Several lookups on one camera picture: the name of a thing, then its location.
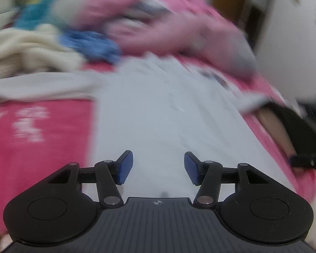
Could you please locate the pink striped quilt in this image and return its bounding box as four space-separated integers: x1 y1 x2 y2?
50 0 256 80

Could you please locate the blue crumpled cloth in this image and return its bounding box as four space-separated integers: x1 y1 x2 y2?
59 30 122 64

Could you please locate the white shirt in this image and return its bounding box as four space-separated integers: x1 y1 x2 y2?
0 55 301 206

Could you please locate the brown wooden door frame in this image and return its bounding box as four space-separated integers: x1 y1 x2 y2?
212 0 253 35

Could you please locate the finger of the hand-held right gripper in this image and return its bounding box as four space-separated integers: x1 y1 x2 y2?
289 153 316 170

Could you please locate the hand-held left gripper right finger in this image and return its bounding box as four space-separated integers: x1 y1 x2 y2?
184 151 269 206

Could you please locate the pink floral blanket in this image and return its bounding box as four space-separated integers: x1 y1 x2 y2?
0 5 316 243

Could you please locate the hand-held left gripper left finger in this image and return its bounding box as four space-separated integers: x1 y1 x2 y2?
47 150 134 207

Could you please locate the teal cloth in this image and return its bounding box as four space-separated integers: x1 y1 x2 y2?
14 0 69 31

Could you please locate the cream fleece cloth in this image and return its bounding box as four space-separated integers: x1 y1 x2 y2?
0 24 85 80

